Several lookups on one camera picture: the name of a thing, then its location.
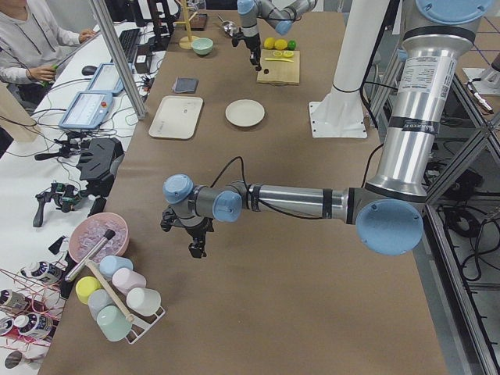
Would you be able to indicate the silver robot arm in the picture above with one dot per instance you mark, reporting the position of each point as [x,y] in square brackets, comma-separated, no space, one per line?
[280,20]
[386,210]

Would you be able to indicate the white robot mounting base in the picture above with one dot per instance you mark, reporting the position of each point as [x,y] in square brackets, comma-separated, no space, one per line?
[340,113]

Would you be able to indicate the wooden mug tree stand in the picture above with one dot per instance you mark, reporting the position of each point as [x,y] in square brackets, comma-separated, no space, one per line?
[189,11]

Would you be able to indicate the green lime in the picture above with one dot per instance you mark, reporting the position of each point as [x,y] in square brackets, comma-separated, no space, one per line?
[291,45]

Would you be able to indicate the pink cup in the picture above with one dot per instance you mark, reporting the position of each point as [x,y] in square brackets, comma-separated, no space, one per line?
[124,280]

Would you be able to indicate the black controller stand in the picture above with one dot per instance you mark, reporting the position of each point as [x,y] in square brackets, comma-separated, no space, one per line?
[98,166]

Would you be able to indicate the upper yellow lemon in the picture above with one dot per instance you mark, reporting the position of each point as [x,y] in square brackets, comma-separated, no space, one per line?
[280,44]

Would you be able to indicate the blue cup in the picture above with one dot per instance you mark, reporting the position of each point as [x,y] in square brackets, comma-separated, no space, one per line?
[111,263]

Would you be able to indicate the mint green cup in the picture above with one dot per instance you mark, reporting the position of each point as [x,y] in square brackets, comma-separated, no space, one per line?
[113,323]

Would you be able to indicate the black keyboard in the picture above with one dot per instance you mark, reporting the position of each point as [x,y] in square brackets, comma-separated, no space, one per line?
[129,43]

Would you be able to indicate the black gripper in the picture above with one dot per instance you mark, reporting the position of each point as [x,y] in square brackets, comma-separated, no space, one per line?
[253,42]
[194,233]

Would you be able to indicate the mint green bowl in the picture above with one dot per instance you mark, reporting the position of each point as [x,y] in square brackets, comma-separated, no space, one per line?
[202,46]

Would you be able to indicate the bamboo cutting board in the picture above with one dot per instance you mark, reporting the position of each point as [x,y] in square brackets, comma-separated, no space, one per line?
[285,73]

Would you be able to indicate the yellow cup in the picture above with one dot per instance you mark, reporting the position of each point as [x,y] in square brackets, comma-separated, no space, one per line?
[85,287]

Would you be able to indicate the yellow lemon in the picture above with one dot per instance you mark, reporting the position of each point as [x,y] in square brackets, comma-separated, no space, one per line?
[280,44]
[269,43]

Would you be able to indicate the white cup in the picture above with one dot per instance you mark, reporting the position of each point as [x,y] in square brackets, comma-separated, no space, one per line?
[143,300]

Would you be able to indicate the cream rabbit tray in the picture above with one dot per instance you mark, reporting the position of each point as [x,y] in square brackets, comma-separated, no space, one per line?
[176,117]

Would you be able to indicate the near teach pendant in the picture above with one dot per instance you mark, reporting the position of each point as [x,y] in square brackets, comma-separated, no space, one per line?
[87,110]

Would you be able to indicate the grey folded cloth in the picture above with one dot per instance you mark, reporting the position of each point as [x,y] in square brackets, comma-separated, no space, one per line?
[184,85]

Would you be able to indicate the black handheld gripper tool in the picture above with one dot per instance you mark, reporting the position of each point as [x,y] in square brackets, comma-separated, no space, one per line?
[65,196]

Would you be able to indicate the lower yellow lemon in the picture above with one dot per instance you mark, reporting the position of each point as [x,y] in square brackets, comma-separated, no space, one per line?
[269,43]

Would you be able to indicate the teach pendant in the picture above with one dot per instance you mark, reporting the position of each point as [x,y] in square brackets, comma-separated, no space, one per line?
[106,78]
[87,110]

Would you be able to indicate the white cup rack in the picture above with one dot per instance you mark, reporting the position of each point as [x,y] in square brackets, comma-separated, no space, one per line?
[141,325]

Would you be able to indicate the yellow plastic knife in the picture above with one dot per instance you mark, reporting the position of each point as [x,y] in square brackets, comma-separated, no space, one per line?
[279,60]

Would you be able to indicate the pink bowl with ice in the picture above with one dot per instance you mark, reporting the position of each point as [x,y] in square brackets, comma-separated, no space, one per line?
[91,230]

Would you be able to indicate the aluminium frame post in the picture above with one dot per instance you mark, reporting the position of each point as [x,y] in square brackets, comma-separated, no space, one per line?
[112,42]

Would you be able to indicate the cream round plate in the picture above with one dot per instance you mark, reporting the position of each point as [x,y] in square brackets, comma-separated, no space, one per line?
[245,113]

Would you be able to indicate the silver metal scoop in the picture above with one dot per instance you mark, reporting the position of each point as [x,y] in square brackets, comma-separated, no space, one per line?
[230,28]

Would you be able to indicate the grey cup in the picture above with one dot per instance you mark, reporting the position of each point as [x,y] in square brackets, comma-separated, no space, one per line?
[97,301]

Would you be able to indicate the metal scoop in ice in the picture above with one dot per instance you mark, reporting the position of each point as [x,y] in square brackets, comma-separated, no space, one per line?
[72,274]

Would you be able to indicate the far teach pendant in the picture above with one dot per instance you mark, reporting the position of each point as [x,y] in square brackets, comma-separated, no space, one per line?
[106,78]

